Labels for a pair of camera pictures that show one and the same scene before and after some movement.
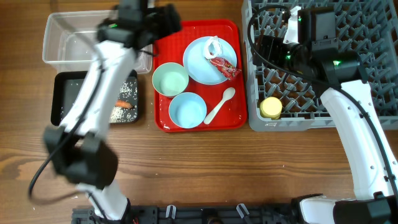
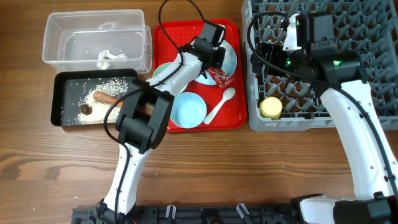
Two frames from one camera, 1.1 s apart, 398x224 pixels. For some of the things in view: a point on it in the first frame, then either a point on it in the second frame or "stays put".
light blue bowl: (188, 110) stays put
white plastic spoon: (228, 94) stays put
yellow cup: (271, 107) stays put
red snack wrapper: (224, 67) → (219, 76)
